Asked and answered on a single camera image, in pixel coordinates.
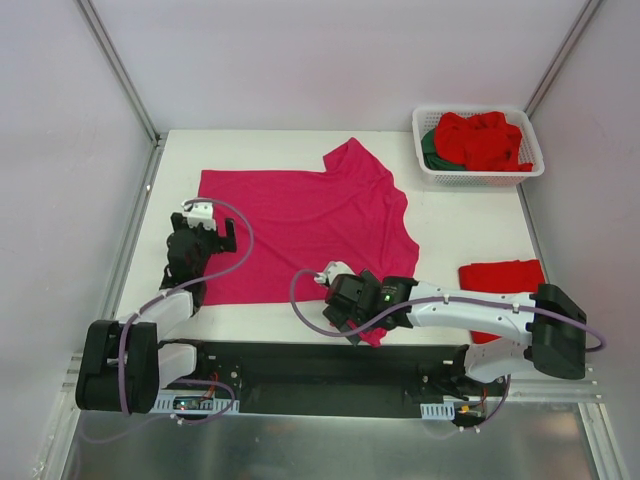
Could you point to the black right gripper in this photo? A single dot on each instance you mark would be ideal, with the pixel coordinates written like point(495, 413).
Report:
point(342, 307)

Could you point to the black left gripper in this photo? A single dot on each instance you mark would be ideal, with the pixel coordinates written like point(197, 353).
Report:
point(206, 232)

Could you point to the pink t shirt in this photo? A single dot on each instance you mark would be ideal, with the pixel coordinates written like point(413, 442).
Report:
point(350, 212)

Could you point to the white plastic laundry basket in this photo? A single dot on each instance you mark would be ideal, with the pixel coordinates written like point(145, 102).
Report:
point(426, 118)

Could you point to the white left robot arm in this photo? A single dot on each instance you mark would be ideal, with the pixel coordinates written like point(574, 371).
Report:
point(125, 363)

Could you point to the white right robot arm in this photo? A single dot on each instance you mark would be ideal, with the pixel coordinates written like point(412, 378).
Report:
point(545, 330)

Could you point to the folded red t shirt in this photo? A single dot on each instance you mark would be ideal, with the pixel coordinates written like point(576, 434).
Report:
point(507, 277)

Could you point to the green t shirt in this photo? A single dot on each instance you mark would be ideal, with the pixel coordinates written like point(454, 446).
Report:
point(432, 159)

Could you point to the red crumpled t shirt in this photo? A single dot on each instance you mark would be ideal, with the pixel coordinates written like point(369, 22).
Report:
point(483, 142)

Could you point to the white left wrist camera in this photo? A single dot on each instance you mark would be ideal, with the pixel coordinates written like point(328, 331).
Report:
point(199, 212)

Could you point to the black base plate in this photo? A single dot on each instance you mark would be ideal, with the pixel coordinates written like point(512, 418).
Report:
point(333, 380)

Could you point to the aluminium frame rail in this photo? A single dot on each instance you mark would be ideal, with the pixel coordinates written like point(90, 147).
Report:
point(527, 387)

